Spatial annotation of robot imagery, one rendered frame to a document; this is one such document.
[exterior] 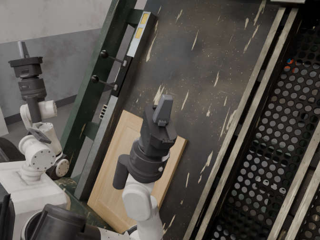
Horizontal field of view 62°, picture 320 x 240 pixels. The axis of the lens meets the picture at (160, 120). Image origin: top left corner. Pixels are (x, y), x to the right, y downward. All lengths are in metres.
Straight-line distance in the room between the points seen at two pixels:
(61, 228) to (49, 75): 3.77
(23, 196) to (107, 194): 0.57
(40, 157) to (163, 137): 0.38
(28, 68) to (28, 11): 3.07
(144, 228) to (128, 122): 0.57
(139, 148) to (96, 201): 0.77
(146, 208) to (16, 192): 0.34
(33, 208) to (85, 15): 3.97
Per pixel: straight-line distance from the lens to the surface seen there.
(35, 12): 4.17
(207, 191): 0.91
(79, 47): 4.51
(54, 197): 0.79
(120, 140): 1.23
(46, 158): 0.79
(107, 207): 1.27
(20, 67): 1.10
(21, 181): 0.84
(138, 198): 0.64
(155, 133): 0.52
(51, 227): 0.68
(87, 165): 1.35
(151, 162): 0.57
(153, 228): 0.78
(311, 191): 0.83
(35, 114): 1.06
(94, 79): 1.24
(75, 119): 1.47
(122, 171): 0.65
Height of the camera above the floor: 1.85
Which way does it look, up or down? 29 degrees down
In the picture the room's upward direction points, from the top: straight up
